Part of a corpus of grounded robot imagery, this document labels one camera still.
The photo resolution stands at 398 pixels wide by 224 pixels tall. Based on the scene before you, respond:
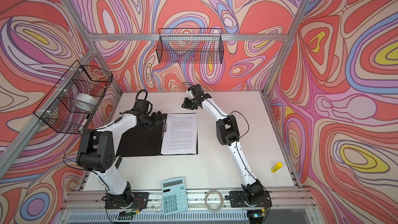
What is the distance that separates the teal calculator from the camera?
0.72 metres

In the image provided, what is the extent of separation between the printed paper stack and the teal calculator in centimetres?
16

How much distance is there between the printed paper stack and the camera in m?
0.91
